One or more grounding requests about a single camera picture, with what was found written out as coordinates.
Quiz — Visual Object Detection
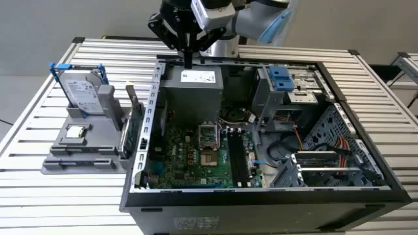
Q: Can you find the green graphics card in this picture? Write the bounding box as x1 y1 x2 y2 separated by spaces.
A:
117 84 147 160

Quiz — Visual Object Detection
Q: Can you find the blue disk carrier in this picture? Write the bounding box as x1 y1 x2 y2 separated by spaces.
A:
48 62 111 118

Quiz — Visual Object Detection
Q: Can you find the wire locking lever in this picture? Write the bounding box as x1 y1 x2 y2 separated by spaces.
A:
215 122 226 150

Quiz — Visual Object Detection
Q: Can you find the red yellow wire bundle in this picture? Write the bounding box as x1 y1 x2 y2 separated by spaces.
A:
332 136 353 177

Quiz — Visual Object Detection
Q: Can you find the blue plastic drive latch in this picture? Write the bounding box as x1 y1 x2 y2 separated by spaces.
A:
268 66 288 79
272 77 292 92

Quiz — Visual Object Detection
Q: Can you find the black RAM slot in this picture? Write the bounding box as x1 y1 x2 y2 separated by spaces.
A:
239 127 252 188
231 127 246 188
227 127 242 188
235 127 250 188

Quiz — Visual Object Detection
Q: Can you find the perforated grey disk cage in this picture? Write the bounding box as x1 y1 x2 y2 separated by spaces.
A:
302 102 385 187

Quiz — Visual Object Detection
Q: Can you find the grey power supply unit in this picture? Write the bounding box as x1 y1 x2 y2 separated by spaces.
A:
162 65 224 123

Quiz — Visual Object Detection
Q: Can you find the grey disk bay bracket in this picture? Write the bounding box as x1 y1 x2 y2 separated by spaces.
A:
270 150 363 188

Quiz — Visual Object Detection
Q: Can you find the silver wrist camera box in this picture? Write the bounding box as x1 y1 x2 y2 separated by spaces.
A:
190 0 236 32

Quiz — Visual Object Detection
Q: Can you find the CPU socket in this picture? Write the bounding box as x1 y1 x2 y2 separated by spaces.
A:
199 151 220 167

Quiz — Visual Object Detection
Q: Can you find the silver CPU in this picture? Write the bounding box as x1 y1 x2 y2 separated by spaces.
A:
64 126 87 138

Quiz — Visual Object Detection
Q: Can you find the round black speaker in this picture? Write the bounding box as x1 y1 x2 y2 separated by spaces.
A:
224 107 248 122

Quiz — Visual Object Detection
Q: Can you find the black data cable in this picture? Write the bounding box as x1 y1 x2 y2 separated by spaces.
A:
266 134 295 168

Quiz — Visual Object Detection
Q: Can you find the grey metal drive cage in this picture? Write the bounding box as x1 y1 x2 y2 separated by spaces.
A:
251 65 335 133

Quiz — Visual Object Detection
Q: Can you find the blue expansion slot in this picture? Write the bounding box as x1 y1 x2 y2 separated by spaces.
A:
172 184 223 189

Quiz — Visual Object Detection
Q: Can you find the metal slat side table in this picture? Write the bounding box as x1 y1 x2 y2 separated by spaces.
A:
387 51 418 108

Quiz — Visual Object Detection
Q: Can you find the green motherboard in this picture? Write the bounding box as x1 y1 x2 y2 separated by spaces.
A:
148 127 264 189

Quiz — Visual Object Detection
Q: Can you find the orange wire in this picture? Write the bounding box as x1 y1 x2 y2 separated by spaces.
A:
292 124 303 151

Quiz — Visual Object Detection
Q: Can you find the grey parts rack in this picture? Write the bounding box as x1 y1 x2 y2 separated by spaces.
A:
39 84 144 175

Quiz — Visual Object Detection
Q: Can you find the black yellow edge bar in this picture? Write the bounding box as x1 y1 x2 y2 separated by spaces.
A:
100 35 167 43

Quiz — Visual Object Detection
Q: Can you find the metal socket cover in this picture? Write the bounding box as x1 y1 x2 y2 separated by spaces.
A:
198 121 219 150

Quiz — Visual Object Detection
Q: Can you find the black open PC case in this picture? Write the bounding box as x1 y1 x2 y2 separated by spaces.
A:
119 54 413 235

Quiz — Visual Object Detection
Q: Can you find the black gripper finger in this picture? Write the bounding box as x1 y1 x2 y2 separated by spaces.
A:
147 13 190 70
188 27 227 70

